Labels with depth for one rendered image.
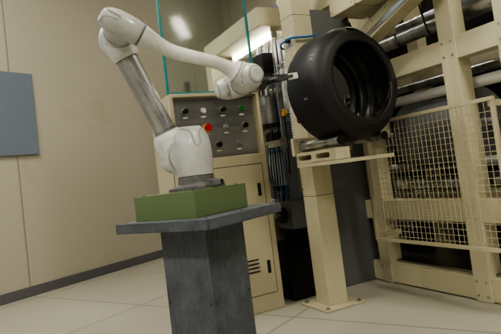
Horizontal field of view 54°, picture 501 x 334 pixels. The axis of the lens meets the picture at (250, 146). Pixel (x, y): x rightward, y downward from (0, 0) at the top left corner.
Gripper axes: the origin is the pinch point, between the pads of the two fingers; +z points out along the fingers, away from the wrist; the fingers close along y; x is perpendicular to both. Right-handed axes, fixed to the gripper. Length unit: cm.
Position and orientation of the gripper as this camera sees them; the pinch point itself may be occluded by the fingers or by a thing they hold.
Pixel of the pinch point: (291, 76)
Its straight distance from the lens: 242.8
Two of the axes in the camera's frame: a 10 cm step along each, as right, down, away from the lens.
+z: 8.6, -2.2, 4.6
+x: 2.5, 9.7, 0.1
